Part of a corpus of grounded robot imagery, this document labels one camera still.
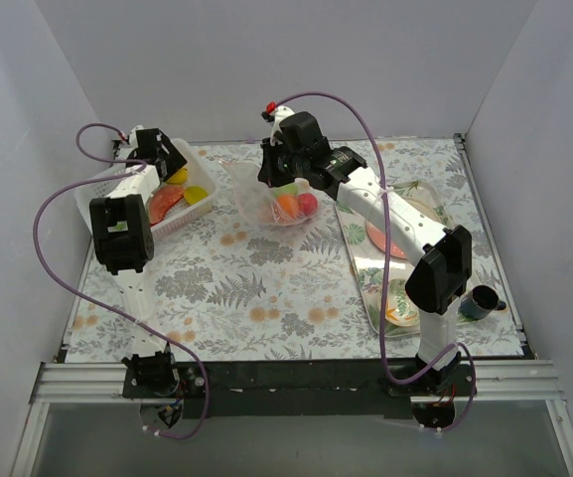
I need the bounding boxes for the yellow lemon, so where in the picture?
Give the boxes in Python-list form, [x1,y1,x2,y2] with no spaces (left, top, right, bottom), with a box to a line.
[166,167,188,185]

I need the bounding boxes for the green apple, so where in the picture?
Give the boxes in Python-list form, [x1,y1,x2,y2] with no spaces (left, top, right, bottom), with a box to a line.
[271,182,299,198]

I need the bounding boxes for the red apple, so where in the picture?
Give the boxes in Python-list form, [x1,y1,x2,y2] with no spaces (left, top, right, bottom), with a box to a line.
[297,193,318,217]

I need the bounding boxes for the clear zip top bag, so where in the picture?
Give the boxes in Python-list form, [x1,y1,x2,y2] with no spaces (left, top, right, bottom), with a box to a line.
[220,161,319,226]

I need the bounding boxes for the orange fruit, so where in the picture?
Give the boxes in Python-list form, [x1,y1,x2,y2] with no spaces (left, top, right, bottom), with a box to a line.
[276,194,300,222]

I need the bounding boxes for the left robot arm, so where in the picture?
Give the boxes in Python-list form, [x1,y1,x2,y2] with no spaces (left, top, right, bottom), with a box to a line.
[89,126,187,398]

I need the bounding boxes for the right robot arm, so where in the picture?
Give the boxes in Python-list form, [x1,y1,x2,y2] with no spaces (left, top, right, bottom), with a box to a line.
[258,105,472,396]

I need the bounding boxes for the white plastic basket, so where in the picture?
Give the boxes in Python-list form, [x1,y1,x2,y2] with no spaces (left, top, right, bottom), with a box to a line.
[73,138,219,241]

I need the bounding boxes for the watermelon slice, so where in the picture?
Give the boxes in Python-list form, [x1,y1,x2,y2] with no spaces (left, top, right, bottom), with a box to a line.
[148,185,185,226]

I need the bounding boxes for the yellow bell pepper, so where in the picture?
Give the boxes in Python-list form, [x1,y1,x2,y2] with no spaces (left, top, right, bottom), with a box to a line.
[184,186,210,206]

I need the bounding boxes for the floral serving tray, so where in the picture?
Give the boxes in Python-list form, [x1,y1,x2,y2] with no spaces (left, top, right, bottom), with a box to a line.
[336,181,455,338]

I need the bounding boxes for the pink and cream plate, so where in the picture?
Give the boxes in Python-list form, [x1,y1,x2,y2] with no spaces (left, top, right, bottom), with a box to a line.
[365,222,406,260]

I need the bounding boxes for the floral tablecloth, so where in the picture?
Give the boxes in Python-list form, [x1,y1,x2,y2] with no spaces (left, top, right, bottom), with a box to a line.
[65,138,523,364]

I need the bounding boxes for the floral bowl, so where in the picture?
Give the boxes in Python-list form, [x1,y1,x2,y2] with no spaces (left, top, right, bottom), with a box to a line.
[383,278,419,329]

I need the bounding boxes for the dark blue mug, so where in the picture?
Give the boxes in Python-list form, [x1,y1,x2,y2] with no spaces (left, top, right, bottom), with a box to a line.
[459,285,506,321]

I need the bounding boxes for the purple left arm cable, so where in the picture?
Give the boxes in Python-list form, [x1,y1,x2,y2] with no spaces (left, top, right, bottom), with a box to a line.
[34,122,213,442]

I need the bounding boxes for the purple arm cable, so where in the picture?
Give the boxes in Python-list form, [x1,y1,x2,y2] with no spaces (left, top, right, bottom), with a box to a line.
[261,90,478,431]
[34,122,213,442]

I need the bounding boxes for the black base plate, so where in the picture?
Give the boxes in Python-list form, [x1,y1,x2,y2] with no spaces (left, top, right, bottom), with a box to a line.
[121,359,471,419]

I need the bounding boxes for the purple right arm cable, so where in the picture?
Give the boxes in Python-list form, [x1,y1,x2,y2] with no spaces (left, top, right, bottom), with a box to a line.
[261,90,478,431]

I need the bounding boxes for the aluminium frame rail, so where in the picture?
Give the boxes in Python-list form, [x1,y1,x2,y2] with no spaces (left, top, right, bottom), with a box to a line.
[13,359,573,476]

